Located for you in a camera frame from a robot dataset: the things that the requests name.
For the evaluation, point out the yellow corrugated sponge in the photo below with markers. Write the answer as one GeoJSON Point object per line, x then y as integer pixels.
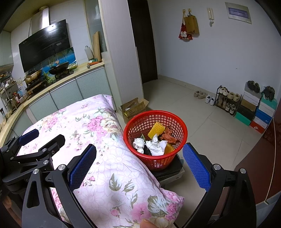
{"type": "Point", "coordinates": [158, 128]}

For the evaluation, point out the beige slippers pair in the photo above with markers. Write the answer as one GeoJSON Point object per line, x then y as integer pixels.
{"type": "Point", "coordinates": [199, 94]}

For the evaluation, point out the black range hood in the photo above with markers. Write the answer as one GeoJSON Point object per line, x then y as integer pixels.
{"type": "Point", "coordinates": [43, 44]}

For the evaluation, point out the kitchen counter cabinets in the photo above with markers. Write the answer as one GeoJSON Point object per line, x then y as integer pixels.
{"type": "Point", "coordinates": [83, 83]}

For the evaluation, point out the pink floral tablecloth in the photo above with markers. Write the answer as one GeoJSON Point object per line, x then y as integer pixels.
{"type": "Point", "coordinates": [118, 190]}

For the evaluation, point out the red hanging decoration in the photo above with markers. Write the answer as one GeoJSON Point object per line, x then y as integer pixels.
{"type": "Point", "coordinates": [183, 35]}

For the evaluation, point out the white sneakers pair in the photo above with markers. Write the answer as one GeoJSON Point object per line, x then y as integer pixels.
{"type": "Point", "coordinates": [210, 100]}

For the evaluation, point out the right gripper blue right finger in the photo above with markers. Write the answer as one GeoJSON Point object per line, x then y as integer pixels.
{"type": "Point", "coordinates": [198, 169]}

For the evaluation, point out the brown hanging paper bag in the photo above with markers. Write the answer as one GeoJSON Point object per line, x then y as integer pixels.
{"type": "Point", "coordinates": [191, 24]}

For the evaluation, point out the metal spice rack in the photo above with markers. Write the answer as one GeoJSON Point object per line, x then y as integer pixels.
{"type": "Point", "coordinates": [11, 93]}

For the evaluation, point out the wooden cutting board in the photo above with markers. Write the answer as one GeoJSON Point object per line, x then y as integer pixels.
{"type": "Point", "coordinates": [96, 46]}

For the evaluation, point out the white plastic bottle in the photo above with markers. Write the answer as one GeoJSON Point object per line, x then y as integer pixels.
{"type": "Point", "coordinates": [89, 53]}

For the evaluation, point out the black plastic bag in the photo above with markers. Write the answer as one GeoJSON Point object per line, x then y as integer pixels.
{"type": "Point", "coordinates": [146, 151]}

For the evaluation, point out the white tissue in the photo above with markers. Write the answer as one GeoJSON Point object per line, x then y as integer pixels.
{"type": "Point", "coordinates": [156, 147]}

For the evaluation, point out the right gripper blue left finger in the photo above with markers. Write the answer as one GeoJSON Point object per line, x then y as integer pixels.
{"type": "Point", "coordinates": [79, 167]}

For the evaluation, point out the black stool under basket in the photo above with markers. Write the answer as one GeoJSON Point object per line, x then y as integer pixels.
{"type": "Point", "coordinates": [171, 173]}

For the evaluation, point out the person's left hand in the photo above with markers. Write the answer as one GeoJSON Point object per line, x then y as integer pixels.
{"type": "Point", "coordinates": [7, 202]}

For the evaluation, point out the black wok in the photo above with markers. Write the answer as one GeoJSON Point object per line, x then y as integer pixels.
{"type": "Point", "coordinates": [55, 70]}

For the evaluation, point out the cardboard box on floor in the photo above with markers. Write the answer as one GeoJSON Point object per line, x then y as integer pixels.
{"type": "Point", "coordinates": [133, 108]}

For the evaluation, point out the red plastic mesh basket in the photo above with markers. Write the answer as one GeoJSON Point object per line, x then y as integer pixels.
{"type": "Point", "coordinates": [139, 127]}

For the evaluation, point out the person's right hand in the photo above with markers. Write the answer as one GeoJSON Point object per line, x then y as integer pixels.
{"type": "Point", "coordinates": [147, 224]}

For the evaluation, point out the wall electrical panel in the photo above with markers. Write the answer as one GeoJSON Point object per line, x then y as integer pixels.
{"type": "Point", "coordinates": [238, 12]}

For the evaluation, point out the white intercom phone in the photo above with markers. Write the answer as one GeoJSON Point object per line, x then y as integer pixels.
{"type": "Point", "coordinates": [210, 16]}

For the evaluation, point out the black shoe rack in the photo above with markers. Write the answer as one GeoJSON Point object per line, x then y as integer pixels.
{"type": "Point", "coordinates": [226, 100]}

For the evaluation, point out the stack of shoe boxes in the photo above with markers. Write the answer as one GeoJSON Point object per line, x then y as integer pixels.
{"type": "Point", "coordinates": [257, 106]}

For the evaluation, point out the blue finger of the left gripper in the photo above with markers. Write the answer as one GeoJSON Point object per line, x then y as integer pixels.
{"type": "Point", "coordinates": [43, 157]}
{"type": "Point", "coordinates": [28, 137]}

